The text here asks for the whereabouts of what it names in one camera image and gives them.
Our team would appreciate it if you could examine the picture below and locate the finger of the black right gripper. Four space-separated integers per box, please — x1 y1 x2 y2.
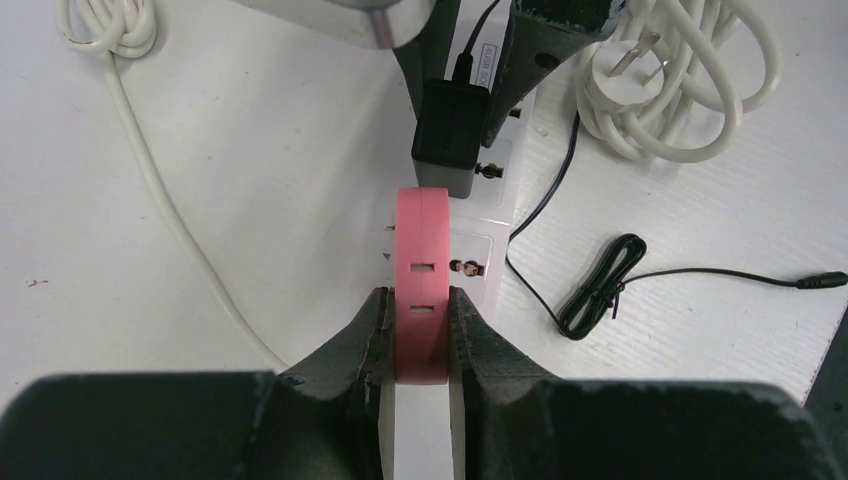
481 0 626 147
393 0 461 117

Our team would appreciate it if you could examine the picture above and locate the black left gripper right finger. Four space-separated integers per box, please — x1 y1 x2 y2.
449 287 842 479

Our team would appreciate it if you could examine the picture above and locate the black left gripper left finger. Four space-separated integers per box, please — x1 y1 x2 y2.
1 287 395 479

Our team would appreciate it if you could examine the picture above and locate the black adapter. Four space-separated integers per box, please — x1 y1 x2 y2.
411 1 498 199

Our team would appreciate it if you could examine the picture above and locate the pink adapter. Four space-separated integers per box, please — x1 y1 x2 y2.
394 188 450 385

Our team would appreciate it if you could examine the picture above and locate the white power strip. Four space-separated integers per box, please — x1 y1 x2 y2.
390 13 538 319

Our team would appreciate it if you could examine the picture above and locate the white coiled cord front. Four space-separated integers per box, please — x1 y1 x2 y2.
574 0 784 164

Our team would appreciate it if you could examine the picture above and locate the black thin barrel cable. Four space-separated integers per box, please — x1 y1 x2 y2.
504 112 848 342

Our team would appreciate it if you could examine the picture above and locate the white strip cord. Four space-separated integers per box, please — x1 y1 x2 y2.
55 0 290 371

